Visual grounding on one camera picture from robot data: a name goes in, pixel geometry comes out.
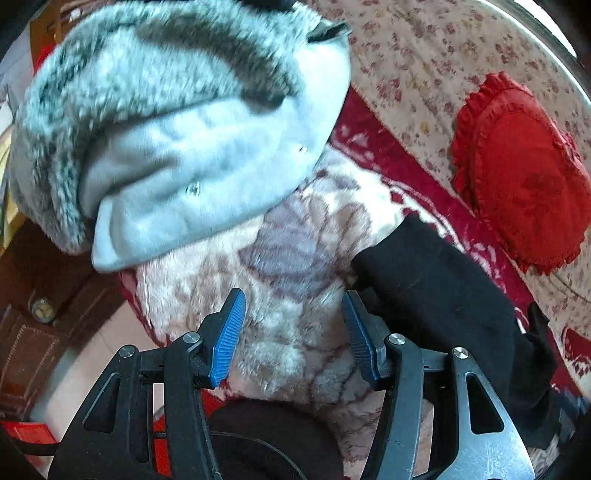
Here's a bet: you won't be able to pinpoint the red and white plush blanket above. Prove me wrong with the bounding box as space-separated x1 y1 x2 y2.
117 88 591 468

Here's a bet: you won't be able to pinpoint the red heart-shaped pillow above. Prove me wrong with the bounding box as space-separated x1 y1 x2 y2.
451 71 591 276

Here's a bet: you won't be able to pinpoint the black pants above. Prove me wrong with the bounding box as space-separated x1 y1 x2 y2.
352 215 560 449

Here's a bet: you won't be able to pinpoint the red plastic item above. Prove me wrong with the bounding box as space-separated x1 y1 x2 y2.
0 401 223 480

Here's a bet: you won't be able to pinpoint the light blue fur-collared coat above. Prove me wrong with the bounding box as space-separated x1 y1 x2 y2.
9 0 355 274

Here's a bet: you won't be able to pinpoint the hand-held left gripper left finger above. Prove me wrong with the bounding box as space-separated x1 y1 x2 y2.
48 288 247 480

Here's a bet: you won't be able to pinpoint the floral patterned quilt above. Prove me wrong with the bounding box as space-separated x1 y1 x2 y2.
295 0 591 335

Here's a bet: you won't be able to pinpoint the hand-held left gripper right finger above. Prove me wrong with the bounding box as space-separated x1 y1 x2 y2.
342 291 536 480

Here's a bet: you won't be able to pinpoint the brown wooden cabinet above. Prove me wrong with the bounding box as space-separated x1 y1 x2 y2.
0 217 136 418

